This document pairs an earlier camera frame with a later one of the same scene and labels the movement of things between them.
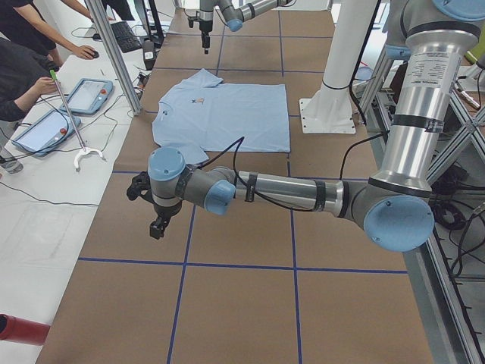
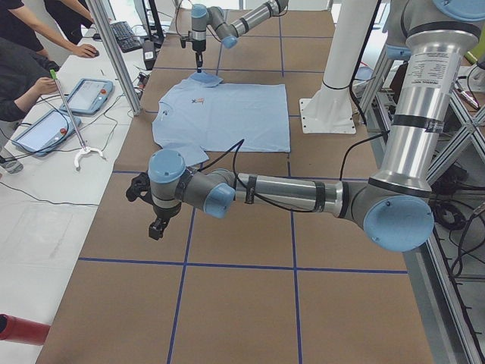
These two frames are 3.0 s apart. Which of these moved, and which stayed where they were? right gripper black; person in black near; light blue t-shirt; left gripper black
Moved: right gripper black
Stayed: person in black near; light blue t-shirt; left gripper black
